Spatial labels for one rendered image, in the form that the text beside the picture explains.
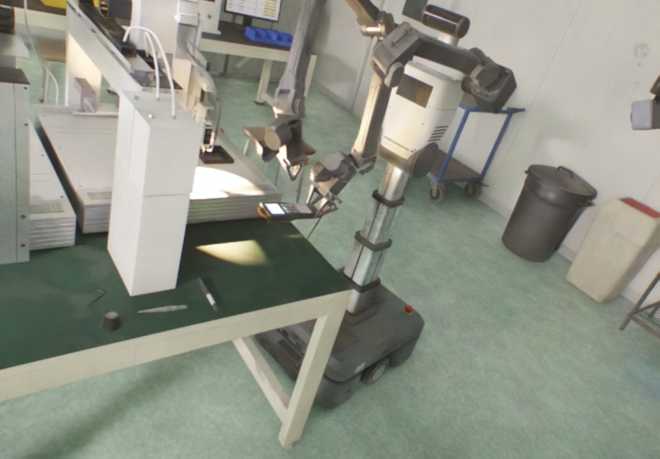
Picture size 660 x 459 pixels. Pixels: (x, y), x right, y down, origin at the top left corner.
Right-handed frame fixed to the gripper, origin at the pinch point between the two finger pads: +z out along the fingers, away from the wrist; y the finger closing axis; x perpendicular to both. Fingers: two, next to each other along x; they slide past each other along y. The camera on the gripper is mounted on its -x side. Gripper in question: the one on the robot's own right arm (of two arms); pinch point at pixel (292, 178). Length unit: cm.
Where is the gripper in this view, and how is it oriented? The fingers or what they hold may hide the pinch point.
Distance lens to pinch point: 163.2
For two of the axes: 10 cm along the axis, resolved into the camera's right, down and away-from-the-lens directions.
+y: 4.8, 5.3, -7.0
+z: -0.5, 8.2, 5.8
